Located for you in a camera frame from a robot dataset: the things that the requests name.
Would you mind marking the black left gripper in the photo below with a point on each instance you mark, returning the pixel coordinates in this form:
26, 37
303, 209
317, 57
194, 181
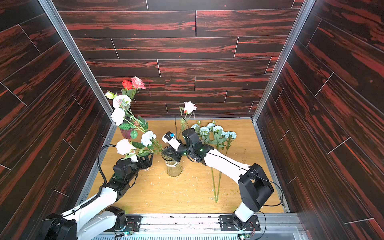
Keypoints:
147, 163

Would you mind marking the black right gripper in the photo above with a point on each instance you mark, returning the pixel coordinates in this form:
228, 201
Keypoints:
172, 153

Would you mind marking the clear glass vase with ribbon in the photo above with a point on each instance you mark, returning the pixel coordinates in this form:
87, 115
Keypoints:
173, 161

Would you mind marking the blue purple glass vase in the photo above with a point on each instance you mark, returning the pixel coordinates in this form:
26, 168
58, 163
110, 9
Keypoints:
128, 130

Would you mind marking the small light blue flower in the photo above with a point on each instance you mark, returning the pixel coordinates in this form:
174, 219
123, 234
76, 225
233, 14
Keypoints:
228, 137

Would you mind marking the light blue flower bunch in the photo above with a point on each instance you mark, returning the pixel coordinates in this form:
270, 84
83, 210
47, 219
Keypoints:
139, 140

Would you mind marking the white flower stem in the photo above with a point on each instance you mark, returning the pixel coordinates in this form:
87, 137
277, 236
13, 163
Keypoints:
207, 135

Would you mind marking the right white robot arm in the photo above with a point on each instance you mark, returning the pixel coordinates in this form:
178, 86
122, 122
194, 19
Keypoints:
254, 186

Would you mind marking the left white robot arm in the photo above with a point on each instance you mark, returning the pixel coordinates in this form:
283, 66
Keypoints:
96, 215

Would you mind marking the pink rose in clear vase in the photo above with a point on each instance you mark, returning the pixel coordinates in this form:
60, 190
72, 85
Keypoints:
186, 113

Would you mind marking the pink rose stem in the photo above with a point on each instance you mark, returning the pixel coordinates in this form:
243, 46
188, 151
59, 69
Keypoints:
138, 84

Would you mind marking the red rose stem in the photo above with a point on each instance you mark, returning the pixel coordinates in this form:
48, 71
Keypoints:
127, 89

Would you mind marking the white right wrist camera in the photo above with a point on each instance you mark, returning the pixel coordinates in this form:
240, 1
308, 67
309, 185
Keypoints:
169, 138

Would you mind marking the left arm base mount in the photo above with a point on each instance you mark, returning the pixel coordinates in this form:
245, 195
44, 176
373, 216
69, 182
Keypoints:
124, 223

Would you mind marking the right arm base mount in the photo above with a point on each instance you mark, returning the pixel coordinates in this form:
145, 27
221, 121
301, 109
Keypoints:
233, 223

